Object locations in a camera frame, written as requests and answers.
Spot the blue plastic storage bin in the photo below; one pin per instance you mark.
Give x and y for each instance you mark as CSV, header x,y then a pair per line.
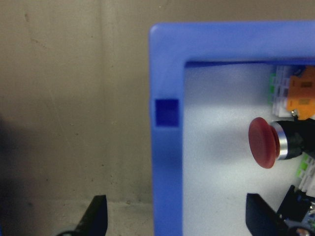
x,y
167,73

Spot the red push button black block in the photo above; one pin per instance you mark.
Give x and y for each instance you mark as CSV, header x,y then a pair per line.
x,y
295,204

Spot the white green terminal connector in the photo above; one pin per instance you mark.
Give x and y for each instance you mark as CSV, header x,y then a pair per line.
x,y
306,172

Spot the red mushroom emergency button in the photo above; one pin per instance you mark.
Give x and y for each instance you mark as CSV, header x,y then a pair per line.
x,y
263,142

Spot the white foam liner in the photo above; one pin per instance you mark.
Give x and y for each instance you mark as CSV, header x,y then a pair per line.
x,y
216,98

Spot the orange white switch module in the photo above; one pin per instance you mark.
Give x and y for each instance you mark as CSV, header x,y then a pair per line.
x,y
302,93

